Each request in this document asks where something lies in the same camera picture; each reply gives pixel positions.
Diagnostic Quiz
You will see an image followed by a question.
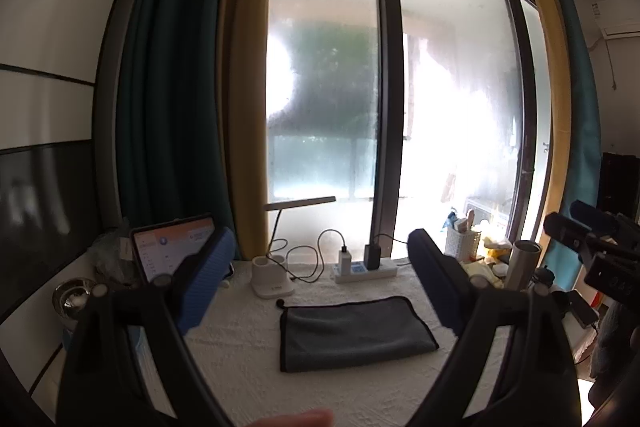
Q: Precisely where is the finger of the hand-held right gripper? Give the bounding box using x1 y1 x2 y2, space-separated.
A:
543 212 603 260
570 200 622 233

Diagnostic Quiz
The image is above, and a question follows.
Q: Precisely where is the white textured table cloth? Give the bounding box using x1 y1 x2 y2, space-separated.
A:
125 257 583 427

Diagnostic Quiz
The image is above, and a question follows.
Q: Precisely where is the teal curtain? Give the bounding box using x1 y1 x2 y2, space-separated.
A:
537 0 603 258
115 0 251 260

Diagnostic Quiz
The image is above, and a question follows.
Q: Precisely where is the white desk lamp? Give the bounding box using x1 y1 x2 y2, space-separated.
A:
251 195 337 299

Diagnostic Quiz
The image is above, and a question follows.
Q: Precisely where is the white air conditioner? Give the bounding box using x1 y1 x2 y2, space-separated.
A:
594 0 640 40

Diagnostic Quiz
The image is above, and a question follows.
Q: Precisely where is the dark wall screen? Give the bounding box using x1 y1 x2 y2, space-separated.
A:
0 139 98 325

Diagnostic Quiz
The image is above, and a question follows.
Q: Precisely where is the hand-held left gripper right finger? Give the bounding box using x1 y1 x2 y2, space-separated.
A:
400 228 584 427

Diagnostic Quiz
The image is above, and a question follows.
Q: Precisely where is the yellow curtain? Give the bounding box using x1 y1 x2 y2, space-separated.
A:
506 0 573 238
215 0 282 262

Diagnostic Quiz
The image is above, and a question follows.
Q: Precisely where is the dark cabinet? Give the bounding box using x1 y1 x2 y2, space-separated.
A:
600 151 640 214

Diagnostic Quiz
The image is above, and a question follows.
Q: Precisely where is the black charging cable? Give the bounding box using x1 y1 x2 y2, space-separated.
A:
372 233 412 259
286 229 347 283

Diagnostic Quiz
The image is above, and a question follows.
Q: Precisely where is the black smartphone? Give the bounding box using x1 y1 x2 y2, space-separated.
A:
564 289 600 329

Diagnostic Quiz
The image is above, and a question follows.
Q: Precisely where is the stainless steel tumbler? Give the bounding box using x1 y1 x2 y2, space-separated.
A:
504 240 543 291

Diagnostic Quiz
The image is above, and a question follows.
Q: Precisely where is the person's left hand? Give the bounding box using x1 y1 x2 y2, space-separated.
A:
248 409 336 427

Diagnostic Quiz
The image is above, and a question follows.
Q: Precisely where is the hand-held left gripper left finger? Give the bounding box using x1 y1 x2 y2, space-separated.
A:
55 226 237 427

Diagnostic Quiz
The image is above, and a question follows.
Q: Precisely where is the white mesh pen holder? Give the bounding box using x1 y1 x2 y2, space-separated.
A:
446 217 482 262

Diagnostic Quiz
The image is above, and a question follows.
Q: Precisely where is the stainless steel bowl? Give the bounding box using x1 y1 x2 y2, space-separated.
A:
52 277 102 324

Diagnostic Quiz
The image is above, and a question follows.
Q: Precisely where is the glass sliding door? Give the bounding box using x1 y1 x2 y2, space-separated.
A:
265 0 556 260

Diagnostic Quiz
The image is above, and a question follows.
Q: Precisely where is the tablet with lit screen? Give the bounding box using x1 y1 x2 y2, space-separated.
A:
128 215 217 286

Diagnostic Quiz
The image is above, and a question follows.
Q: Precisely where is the white power strip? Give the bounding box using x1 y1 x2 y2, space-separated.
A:
330 260 399 284

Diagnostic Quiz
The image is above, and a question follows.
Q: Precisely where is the grey towel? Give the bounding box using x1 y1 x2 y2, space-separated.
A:
278 295 440 374

